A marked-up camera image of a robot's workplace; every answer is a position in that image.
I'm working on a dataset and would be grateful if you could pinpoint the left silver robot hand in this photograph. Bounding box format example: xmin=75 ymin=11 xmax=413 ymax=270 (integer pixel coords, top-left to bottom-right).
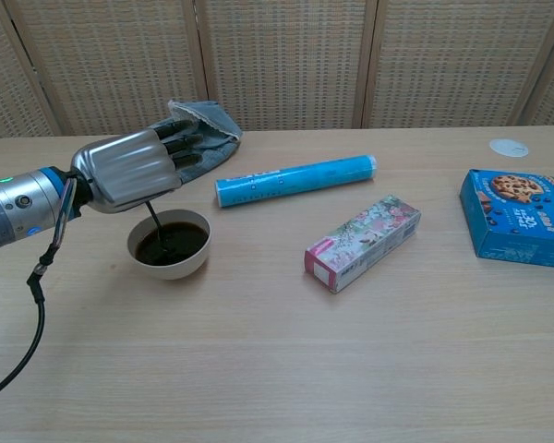
xmin=69 ymin=118 xmax=204 ymax=215

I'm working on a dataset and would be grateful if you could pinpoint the black plastic spoon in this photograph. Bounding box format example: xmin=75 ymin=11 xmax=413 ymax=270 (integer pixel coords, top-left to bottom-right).
xmin=145 ymin=200 xmax=176 ymax=253

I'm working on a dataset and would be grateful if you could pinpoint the blue denim cloth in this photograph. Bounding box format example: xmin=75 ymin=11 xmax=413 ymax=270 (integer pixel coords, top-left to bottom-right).
xmin=165 ymin=99 xmax=244 ymax=185

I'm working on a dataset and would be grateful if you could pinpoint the white bowl of dark liquid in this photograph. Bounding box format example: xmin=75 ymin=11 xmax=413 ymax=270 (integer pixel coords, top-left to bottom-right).
xmin=127 ymin=209 xmax=212 ymax=281

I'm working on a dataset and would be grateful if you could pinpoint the blue cookie box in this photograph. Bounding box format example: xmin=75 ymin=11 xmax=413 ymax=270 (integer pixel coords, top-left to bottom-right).
xmin=459 ymin=168 xmax=554 ymax=271

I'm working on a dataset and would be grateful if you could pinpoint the blue cling film roll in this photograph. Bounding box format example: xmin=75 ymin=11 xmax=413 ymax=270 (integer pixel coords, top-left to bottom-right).
xmin=214 ymin=155 xmax=379 ymax=210

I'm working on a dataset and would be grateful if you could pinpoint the woven folding screen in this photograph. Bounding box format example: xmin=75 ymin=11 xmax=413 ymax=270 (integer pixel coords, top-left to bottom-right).
xmin=0 ymin=0 xmax=554 ymax=144

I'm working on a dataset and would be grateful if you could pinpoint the floral pink-ended carton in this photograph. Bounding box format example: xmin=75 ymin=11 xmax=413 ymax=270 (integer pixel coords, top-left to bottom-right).
xmin=303 ymin=194 xmax=422 ymax=294

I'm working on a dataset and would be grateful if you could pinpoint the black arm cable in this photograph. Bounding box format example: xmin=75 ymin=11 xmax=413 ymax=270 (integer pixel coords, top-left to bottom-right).
xmin=0 ymin=177 xmax=82 ymax=416

